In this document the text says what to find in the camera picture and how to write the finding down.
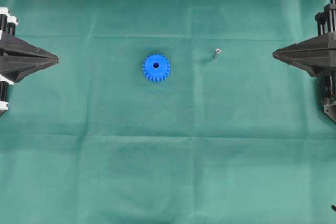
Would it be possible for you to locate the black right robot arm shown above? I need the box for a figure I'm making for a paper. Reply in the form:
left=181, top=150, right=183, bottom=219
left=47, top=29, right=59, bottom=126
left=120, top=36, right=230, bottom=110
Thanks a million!
left=273, top=0, right=335, bottom=122

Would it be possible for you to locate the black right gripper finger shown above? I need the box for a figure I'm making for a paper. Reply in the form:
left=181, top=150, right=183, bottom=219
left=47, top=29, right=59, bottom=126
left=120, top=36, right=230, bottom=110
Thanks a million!
left=273, top=35, right=335, bottom=57
left=273, top=55, right=335, bottom=77

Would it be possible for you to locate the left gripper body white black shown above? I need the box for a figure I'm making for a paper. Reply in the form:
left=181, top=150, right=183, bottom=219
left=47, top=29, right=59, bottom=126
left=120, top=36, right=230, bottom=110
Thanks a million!
left=0, top=6, right=19, bottom=116

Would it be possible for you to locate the green table cloth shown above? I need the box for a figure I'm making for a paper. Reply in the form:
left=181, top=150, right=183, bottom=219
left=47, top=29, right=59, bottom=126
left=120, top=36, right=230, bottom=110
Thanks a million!
left=1, top=0, right=335, bottom=223

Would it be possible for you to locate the small silver metal shaft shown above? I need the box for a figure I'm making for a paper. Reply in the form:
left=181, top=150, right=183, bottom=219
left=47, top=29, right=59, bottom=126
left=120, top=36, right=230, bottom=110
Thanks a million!
left=213, top=48, right=222, bottom=60

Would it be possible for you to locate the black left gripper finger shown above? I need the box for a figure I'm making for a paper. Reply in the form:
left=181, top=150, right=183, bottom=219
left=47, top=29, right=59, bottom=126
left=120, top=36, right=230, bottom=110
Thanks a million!
left=1, top=33, right=59, bottom=61
left=1, top=56, right=59, bottom=83

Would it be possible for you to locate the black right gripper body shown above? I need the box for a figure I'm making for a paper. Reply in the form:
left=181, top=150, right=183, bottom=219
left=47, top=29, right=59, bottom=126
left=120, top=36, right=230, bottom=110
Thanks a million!
left=315, top=3, right=335, bottom=122

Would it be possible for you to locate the blue plastic gear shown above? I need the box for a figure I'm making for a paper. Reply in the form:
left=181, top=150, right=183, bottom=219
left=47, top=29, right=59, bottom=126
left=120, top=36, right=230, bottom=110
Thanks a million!
left=142, top=54, right=171, bottom=83

